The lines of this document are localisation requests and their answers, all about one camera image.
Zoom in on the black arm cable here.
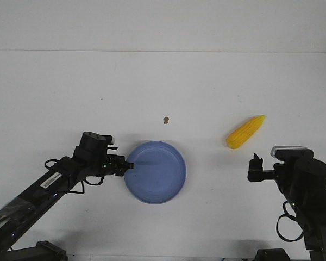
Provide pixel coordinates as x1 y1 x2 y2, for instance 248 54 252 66
44 146 118 195
276 190 326 242

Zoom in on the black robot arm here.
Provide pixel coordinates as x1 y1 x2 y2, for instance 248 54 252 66
0 132 134 252
248 147 326 259

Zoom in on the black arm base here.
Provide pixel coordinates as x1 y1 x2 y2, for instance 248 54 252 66
0 241 68 261
254 248 290 261

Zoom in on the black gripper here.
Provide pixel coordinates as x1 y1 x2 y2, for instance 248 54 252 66
247 153 279 183
103 154 134 177

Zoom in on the blue round plate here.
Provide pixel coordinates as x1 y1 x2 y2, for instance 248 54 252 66
124 141 187 204

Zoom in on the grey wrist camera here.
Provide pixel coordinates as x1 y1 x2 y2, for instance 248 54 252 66
270 146 314 161

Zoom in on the yellow corn cob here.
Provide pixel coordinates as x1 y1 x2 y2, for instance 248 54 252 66
225 115 266 149

